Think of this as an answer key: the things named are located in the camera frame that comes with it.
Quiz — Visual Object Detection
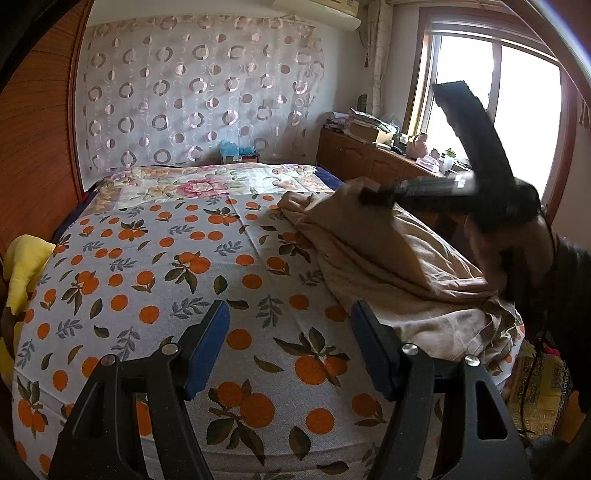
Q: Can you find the person's right forearm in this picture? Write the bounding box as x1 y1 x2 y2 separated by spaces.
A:
517 233 591 333

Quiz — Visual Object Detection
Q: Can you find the pile of papers and boxes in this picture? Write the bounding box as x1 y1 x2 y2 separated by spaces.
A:
325 108 403 145

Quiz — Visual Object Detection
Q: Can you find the brown wooden cabinet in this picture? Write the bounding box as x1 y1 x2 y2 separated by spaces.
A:
318 127 472 217

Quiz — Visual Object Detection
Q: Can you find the orange fruit print bed sheet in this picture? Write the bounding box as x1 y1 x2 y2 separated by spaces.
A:
11 191 523 480

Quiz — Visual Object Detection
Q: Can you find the blue bag on box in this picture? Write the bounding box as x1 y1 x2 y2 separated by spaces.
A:
218 140 259 164

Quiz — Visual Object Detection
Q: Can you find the white circle pattern curtain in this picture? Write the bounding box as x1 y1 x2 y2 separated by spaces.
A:
81 14 327 174

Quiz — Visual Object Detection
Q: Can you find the pale window drape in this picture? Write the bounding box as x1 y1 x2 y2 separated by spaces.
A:
365 0 394 121

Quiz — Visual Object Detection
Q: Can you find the person's right hand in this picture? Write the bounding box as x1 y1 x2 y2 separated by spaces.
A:
464 215 515 303

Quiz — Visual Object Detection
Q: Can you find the beige printed t-shirt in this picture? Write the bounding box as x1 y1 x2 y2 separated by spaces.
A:
277 178 527 366

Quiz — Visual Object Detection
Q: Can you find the yellow patterned cloth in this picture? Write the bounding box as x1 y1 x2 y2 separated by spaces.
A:
501 342 583 440

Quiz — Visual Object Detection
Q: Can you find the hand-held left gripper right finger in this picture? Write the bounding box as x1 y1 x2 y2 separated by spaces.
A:
350 300 534 480

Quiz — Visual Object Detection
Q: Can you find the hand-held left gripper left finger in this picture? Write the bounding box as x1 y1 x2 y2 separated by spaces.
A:
48 300 232 480

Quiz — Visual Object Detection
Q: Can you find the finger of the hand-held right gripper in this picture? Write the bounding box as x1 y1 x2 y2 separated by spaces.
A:
358 173 477 208

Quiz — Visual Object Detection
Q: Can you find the floral patchwork quilt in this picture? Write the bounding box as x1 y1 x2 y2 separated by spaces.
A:
90 162 345 213

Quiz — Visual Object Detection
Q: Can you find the wooden frame window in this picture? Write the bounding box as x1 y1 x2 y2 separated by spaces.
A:
406 9 579 205

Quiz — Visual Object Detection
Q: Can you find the white air conditioner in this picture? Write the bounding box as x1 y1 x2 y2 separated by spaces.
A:
270 0 363 31

